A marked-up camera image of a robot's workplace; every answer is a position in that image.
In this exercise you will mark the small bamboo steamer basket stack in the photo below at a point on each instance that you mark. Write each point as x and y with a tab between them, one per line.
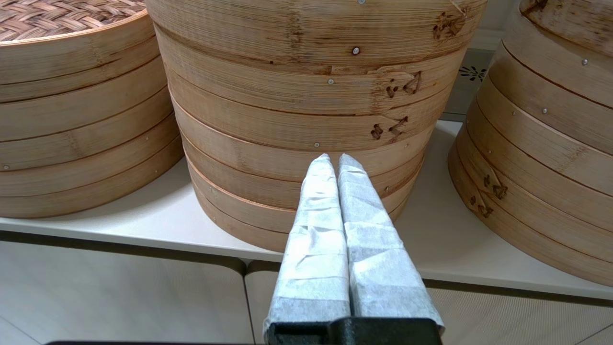
81	158

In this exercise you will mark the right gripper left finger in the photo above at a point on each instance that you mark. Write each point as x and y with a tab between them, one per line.
316	258

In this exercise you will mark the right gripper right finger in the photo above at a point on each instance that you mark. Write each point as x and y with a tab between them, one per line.
378	268

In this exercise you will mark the small woven bamboo lid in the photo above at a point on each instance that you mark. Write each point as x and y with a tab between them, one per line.
62	19

